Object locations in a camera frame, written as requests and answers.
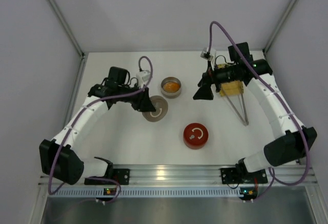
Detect grey round lid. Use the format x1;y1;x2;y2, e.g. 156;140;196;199
142;95;169;123

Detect red round lid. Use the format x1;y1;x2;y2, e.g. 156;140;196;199
183;123;209;144

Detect metal tongs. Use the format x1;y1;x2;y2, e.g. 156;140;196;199
223;93;249;126

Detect red-based metal lunch tin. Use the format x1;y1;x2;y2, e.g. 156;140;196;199
183;137;208;150

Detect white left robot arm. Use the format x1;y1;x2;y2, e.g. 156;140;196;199
39;67;156;185

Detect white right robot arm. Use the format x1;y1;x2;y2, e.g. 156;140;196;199
193;42;317;174

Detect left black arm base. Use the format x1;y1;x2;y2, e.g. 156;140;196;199
84;168;130;186

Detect woven bamboo tray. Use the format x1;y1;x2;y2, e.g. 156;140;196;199
216;80;244;97

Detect grey tin with orange food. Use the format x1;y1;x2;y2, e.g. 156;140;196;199
160;76;182;98

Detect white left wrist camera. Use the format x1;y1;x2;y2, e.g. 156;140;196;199
136;70;151;87

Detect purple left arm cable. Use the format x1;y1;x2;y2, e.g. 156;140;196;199
48;56;154;195

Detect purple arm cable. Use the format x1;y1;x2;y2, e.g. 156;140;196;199
209;21;312;204
48;56;154;195

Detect aluminium mounting rail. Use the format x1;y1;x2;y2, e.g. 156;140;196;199
37;164;318;187

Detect right aluminium frame post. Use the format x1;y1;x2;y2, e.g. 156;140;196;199
262;0;299;57

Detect aluminium frame post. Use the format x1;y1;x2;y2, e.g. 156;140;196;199
46;0;85;58
262;0;299;57

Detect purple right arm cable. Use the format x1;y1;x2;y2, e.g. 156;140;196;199
209;21;312;204

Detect slotted grey cable duct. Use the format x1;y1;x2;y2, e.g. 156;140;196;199
48;187;244;198

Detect left aluminium frame post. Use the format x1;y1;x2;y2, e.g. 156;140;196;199
46;0;85;58

